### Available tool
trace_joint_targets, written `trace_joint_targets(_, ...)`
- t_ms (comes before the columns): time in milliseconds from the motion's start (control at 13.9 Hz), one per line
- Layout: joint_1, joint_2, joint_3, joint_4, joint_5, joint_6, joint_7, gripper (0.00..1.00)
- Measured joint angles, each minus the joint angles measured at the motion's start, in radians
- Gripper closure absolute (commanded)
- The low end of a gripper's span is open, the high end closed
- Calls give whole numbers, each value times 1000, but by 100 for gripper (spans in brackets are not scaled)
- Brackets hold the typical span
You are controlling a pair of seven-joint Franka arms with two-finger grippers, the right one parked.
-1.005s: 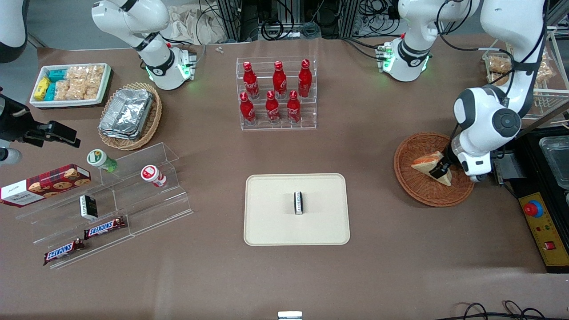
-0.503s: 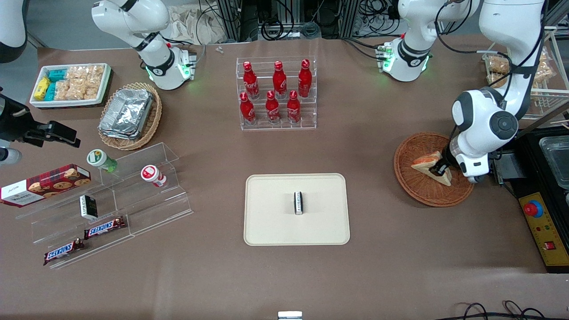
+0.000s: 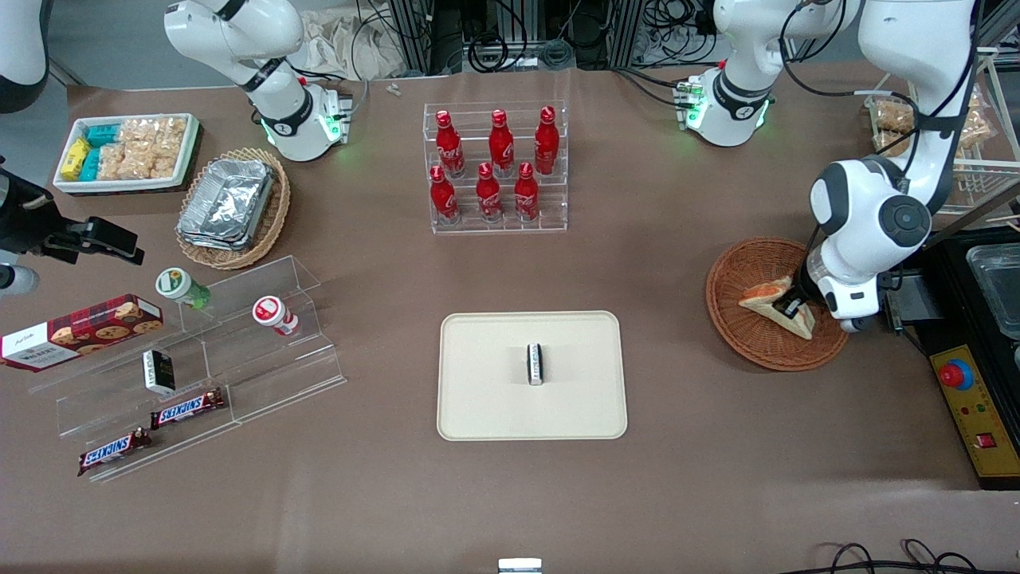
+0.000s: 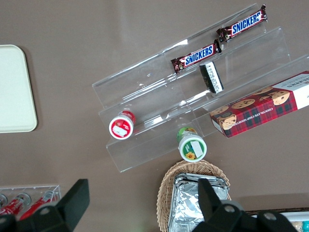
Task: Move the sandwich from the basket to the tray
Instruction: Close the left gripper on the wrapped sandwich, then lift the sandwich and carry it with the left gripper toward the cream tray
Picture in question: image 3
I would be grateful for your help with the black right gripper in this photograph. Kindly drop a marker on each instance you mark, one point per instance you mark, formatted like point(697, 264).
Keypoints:
point(22, 217)

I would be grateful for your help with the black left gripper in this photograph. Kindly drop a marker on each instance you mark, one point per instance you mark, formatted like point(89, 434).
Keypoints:
point(799, 300)

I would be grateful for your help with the triangular sandwich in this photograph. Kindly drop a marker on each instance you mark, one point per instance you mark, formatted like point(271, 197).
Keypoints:
point(763, 301)

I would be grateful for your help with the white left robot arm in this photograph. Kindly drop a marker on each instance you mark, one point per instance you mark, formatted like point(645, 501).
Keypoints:
point(876, 219)

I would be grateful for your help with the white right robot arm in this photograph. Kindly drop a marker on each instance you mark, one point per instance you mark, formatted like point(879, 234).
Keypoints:
point(280, 119)

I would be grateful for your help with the round brown wicker basket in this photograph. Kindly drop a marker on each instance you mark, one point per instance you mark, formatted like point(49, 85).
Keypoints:
point(741, 335)

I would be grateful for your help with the oval light wicker basket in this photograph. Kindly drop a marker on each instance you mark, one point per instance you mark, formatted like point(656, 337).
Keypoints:
point(275, 215)

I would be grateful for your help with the beige rectangular tray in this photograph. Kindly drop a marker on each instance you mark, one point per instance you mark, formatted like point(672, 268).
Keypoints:
point(486, 399)

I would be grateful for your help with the teal snack packet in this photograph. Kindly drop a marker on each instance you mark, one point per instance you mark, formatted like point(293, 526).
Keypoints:
point(103, 135)
point(91, 165)

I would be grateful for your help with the clear bag of crackers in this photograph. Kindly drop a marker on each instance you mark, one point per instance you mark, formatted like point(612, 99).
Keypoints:
point(151, 163)
point(111, 162)
point(151, 131)

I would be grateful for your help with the yellow snack packet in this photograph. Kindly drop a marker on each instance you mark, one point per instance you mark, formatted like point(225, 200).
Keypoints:
point(75, 158)

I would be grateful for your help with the green capped small bottle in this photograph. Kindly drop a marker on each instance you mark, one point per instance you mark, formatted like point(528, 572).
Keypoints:
point(179, 285)

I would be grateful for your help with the red tartan cookie box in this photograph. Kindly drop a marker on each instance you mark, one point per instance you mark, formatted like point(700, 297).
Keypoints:
point(80, 331)

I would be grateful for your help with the white rectangular snack bin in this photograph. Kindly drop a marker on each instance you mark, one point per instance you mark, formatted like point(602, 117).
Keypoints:
point(187, 159)

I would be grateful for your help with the stacked aluminium foil trays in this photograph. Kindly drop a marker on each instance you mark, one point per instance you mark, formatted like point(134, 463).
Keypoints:
point(227, 203)

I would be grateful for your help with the small black carton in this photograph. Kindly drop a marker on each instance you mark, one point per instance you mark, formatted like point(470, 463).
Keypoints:
point(158, 371)

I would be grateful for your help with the black machine base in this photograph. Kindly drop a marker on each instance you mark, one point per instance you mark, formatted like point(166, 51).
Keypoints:
point(952, 311)

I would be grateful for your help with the red emergency stop button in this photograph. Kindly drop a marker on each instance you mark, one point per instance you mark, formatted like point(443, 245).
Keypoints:
point(955, 375)

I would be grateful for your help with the red capped small bottle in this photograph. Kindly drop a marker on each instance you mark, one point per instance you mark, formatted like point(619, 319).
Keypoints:
point(272, 312)

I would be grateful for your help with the Snickers chocolate bar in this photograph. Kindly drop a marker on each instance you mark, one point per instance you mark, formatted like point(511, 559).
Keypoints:
point(187, 409)
point(113, 451)

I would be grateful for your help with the clear plastic container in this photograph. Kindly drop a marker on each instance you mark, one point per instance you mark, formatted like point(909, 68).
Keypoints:
point(996, 287)

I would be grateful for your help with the bag of brown snacks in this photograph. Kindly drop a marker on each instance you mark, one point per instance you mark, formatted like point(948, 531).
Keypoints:
point(892, 119)

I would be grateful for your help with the clear acrylic stepped shelf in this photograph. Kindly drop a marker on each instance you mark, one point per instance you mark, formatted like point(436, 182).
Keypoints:
point(271, 375)

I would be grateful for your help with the yellow black control box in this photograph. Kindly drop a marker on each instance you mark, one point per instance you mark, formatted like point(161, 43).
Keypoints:
point(976, 430)

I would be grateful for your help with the small black white box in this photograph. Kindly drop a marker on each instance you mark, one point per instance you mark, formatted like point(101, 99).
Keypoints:
point(535, 364)

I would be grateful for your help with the red cola bottle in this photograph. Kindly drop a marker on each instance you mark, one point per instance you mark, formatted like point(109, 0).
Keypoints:
point(500, 145)
point(526, 194)
point(449, 147)
point(488, 195)
point(443, 198)
point(547, 143)

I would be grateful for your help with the crumpled beige cloth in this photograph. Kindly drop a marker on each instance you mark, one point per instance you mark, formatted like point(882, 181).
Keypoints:
point(335, 44)

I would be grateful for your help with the clear acrylic bottle rack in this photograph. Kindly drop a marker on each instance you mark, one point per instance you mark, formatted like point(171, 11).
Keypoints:
point(470, 227)

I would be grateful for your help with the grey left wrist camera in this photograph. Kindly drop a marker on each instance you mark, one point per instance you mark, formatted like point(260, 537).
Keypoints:
point(857, 324)

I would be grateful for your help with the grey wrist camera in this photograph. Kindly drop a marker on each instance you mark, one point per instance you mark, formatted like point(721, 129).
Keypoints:
point(16, 280)
point(857, 324)

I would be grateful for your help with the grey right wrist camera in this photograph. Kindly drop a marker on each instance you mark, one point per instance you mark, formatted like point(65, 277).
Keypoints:
point(16, 280)

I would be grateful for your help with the grey metal bracket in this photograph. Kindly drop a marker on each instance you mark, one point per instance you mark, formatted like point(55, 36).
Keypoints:
point(912, 301)

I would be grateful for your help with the aluminium frame post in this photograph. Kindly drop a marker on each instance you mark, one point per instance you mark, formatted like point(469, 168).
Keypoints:
point(629, 32)
point(418, 36)

